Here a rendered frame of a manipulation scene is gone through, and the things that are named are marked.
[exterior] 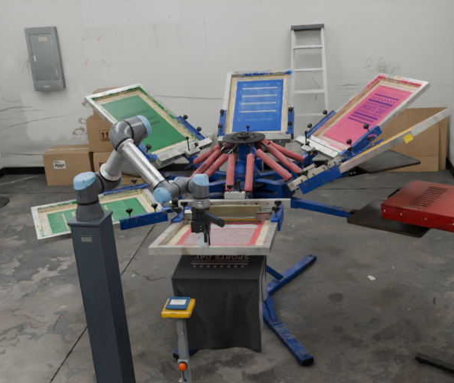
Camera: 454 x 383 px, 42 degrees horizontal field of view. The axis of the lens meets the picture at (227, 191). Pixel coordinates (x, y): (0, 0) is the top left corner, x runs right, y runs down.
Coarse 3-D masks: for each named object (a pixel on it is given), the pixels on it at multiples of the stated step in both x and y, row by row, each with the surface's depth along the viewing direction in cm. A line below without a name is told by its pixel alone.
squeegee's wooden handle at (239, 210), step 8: (216, 208) 340; (224, 208) 339; (232, 208) 338; (240, 208) 337; (248, 208) 337; (256, 208) 336; (216, 216) 341; (224, 216) 340; (232, 216) 339; (240, 216) 338; (248, 216) 338; (256, 216) 337
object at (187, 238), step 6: (210, 228) 332; (216, 228) 331; (222, 228) 331; (186, 234) 321; (192, 234) 321; (198, 234) 320; (216, 234) 318; (180, 240) 310; (186, 240) 309; (192, 240) 309; (216, 240) 307
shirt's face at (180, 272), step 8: (184, 256) 323; (192, 256) 322; (256, 256) 317; (184, 264) 314; (248, 264) 309; (256, 264) 308; (176, 272) 306; (184, 272) 306; (192, 272) 305; (200, 272) 304; (208, 272) 304; (216, 272) 303; (224, 272) 303; (232, 272) 302; (240, 272) 301; (248, 272) 301; (256, 272) 300
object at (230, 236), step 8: (240, 224) 338; (256, 224) 336; (224, 232) 322; (232, 232) 322; (240, 232) 321; (248, 232) 320; (256, 232) 320; (224, 240) 306; (232, 240) 305; (240, 240) 305; (248, 240) 304
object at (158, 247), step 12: (168, 228) 322; (276, 228) 318; (156, 240) 299; (168, 240) 309; (264, 240) 290; (156, 252) 287; (168, 252) 286; (180, 252) 285; (192, 252) 284; (204, 252) 283; (216, 252) 282; (228, 252) 281; (240, 252) 280; (252, 252) 280; (264, 252) 279
